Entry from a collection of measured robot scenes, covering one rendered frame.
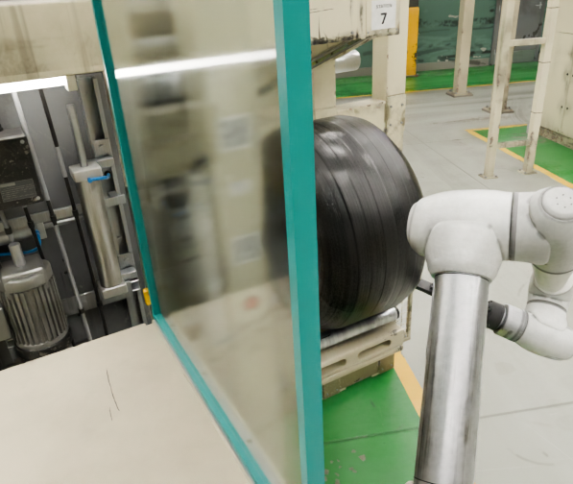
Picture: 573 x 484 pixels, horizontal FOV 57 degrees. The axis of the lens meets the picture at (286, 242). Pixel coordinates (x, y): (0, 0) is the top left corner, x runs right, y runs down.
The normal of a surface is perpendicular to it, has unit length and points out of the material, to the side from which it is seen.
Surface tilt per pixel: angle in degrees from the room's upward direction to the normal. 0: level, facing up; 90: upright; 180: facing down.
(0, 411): 0
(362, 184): 50
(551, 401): 0
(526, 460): 0
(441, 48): 90
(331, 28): 90
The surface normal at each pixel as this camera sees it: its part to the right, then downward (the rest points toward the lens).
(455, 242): -0.42, -0.22
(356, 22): 0.49, 0.36
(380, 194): 0.37, -0.21
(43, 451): -0.05, -0.89
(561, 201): -0.17, -0.47
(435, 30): 0.15, 0.43
